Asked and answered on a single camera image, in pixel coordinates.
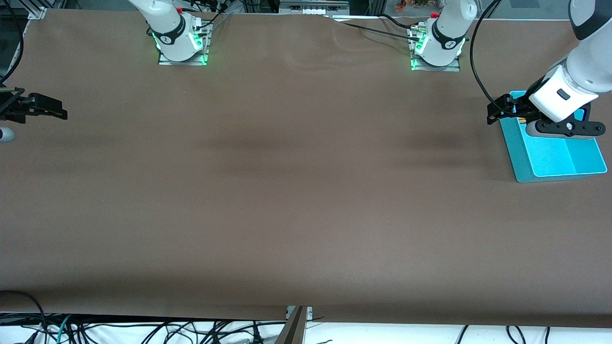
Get turquoise plastic bin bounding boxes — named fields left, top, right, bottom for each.
left=497, top=90, right=608, bottom=183

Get orange background objects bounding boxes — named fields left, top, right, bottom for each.
left=394, top=0, right=443, bottom=11

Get white background device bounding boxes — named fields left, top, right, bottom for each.
left=279, top=0, right=350, bottom=15

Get brown table cover sheet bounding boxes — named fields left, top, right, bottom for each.
left=0, top=9, right=612, bottom=328

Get dark beam under table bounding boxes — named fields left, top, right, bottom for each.
left=274, top=307, right=307, bottom=344

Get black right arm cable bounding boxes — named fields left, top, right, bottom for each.
left=0, top=0, right=25, bottom=85

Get short black table cable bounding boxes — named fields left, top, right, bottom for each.
left=380, top=13, right=422, bottom=29

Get long black table cable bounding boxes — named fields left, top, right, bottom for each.
left=325, top=14, right=424, bottom=37

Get black base cable bundle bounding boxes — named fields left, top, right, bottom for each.
left=189, top=0, right=235, bottom=32

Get black looped floor cable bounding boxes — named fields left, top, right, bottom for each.
left=0, top=290, right=49, bottom=344

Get teal cable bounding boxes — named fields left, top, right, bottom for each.
left=54, top=314, right=73, bottom=344

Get black floor cable tangle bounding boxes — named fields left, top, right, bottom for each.
left=72, top=319, right=287, bottom=344

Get metal table edge bracket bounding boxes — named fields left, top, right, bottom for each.
left=285, top=306, right=314, bottom=322

